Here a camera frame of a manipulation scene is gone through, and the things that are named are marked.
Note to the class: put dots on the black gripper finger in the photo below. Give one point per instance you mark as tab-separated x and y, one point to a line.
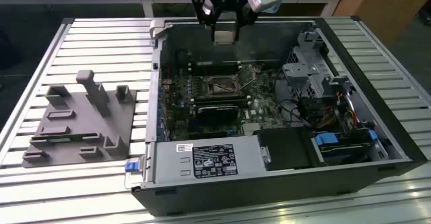
247	17
206	19

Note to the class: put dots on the silver square CPU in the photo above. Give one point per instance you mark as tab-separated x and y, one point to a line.
223	37

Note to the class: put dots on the CPU socket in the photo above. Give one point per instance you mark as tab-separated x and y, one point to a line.
221	86

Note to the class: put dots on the pale blue teach pendant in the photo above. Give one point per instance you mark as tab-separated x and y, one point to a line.
274	8

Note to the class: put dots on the grey metal drive cage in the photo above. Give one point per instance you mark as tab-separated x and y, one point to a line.
299	70

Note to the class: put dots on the black RAM stick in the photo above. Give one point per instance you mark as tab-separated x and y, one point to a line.
219	99

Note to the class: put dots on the green motherboard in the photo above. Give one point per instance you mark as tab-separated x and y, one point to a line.
266	108

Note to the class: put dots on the black graphics card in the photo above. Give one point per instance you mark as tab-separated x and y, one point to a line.
215	113

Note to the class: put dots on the wooden cabinet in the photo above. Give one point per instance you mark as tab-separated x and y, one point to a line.
387	7

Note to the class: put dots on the silver chipset heatsink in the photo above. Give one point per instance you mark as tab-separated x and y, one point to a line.
251	128

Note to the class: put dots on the blue disk carrier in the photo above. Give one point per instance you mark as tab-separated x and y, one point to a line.
325	139

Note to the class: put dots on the grey parts rack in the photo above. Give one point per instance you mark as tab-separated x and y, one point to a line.
85	123

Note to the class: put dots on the grey power supply unit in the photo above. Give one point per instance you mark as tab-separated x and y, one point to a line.
169	158

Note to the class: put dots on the blue latch tab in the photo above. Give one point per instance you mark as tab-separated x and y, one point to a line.
373	136

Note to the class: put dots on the blue plastic clip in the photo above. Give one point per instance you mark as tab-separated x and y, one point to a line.
133	166

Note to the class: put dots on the green RAM stick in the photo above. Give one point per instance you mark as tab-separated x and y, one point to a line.
61	138

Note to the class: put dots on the black open PC case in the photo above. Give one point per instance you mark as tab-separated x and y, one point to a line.
235	198

